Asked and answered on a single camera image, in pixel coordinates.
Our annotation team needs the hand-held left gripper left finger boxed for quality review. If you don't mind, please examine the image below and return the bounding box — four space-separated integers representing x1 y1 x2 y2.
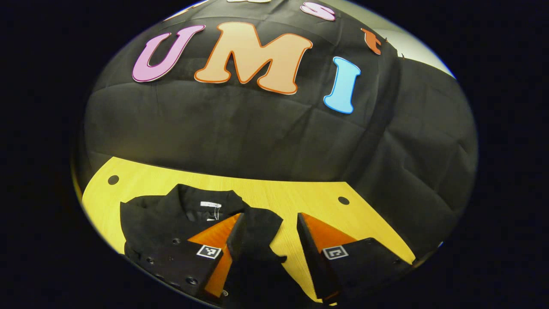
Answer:
124 212 246 301

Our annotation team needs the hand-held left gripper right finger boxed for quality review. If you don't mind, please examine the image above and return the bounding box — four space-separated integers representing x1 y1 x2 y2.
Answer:
297 212 416 306

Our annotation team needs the black button jacket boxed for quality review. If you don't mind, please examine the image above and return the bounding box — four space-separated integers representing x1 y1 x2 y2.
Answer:
119 184 322 307

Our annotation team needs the black backdrop cloth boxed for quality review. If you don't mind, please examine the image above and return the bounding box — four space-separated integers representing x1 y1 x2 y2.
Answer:
75 0 479 262

